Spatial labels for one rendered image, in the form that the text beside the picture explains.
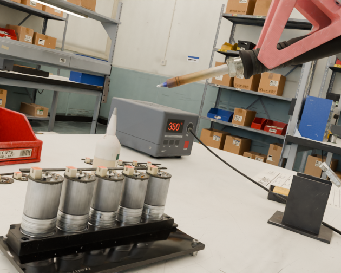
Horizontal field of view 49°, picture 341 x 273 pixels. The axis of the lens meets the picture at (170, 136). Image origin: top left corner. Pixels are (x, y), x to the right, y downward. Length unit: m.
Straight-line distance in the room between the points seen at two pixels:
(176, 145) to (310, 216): 0.34
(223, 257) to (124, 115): 0.47
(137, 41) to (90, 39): 0.75
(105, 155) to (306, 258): 0.27
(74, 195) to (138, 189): 0.06
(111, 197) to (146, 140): 0.42
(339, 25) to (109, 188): 0.22
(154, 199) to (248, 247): 0.12
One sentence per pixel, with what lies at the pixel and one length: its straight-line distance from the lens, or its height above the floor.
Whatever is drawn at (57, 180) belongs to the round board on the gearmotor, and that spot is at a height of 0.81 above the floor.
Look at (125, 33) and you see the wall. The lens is 6.48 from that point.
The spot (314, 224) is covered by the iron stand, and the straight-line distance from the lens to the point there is 0.50.
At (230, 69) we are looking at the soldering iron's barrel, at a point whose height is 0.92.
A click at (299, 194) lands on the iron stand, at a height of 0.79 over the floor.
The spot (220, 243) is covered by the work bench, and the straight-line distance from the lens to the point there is 0.40.
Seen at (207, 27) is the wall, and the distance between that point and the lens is 5.64.
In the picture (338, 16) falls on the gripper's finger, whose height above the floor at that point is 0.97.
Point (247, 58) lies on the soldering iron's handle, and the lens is 0.31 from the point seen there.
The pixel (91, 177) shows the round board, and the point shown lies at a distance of 0.30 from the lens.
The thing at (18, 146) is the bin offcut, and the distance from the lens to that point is 0.54.
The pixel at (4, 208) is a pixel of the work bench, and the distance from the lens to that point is 0.39.
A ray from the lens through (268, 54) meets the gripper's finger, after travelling 0.31.
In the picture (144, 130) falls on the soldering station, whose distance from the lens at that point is 0.73.
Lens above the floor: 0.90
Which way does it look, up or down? 8 degrees down
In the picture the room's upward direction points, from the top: 12 degrees clockwise
